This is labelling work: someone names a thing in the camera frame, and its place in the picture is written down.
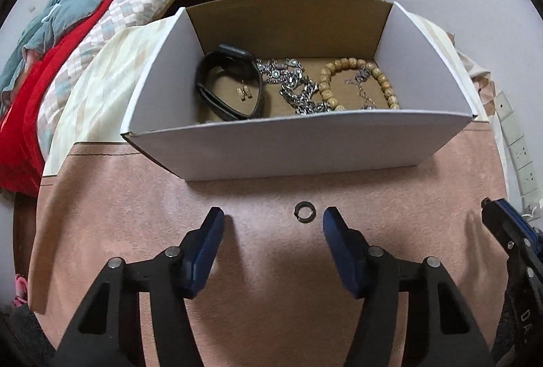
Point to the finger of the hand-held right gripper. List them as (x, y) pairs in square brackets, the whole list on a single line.
[(502, 229), (524, 222)]

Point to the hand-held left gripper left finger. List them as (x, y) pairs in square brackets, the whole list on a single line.
[(204, 248)]

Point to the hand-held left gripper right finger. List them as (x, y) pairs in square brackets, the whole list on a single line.
[(342, 250)]

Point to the white cardboard box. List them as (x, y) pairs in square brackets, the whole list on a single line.
[(297, 150)]

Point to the black smart band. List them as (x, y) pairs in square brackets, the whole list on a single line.
[(212, 99)]

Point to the small silver earring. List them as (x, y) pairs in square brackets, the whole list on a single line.
[(244, 92)]

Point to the white power strip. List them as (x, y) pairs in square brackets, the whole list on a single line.
[(521, 150)]

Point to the pink and striped tablecloth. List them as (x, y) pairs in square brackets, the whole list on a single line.
[(271, 286)]

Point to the brown checked cloth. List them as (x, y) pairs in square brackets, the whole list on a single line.
[(483, 87)]

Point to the pink slippers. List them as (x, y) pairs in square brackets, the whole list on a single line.
[(20, 290)]

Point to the bed with red blanket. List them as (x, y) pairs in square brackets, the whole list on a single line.
[(25, 125)]

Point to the checked quilt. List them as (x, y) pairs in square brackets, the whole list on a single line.
[(127, 2)]

